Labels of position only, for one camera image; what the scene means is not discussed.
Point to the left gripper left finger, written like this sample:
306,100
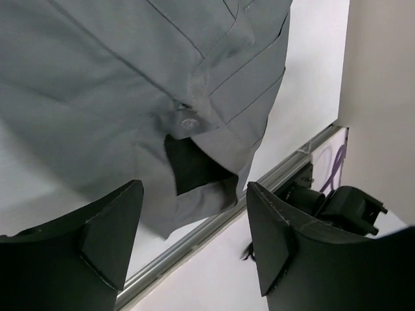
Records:
78,261

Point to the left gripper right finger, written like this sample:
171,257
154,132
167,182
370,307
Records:
304,263

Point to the grey pleated skirt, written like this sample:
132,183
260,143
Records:
176,94

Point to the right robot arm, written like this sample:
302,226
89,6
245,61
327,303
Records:
347,208

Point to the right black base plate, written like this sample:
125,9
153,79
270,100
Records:
303,178

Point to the aluminium table edge rail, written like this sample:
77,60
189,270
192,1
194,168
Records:
201,234

